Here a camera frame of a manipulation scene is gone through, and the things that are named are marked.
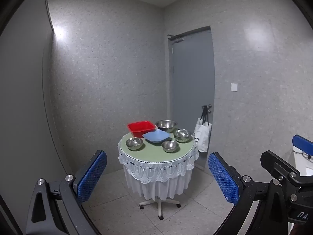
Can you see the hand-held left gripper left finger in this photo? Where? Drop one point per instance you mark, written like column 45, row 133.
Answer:
column 91, row 173

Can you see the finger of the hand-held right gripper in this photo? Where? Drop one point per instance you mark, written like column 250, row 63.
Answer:
column 276, row 162
column 303, row 145

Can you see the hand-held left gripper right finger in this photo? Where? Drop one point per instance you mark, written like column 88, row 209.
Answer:
column 222, row 176

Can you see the small steel bowl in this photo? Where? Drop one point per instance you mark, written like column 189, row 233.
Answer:
column 134, row 143
column 183, row 135
column 170, row 146

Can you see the red plastic basin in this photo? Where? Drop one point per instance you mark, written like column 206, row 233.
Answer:
column 140, row 128

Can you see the blue square plate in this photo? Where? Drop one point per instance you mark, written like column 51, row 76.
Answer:
column 156, row 136

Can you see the large steel bowl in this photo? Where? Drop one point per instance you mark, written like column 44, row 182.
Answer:
column 166, row 125

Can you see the white tote bag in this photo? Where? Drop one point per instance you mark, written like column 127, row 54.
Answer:
column 203, row 137

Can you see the green round table mat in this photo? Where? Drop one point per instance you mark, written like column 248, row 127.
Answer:
column 151, row 153

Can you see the round table with tablecloth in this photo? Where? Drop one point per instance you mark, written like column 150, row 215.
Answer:
column 159, row 176

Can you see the white swivel table base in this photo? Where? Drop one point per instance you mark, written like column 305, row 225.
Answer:
column 160, row 204

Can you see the grey door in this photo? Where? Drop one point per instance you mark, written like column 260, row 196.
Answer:
column 190, row 78

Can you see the door closer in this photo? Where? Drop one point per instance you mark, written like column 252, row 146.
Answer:
column 176, row 38

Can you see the white light switch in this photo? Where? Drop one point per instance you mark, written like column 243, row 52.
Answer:
column 234, row 87

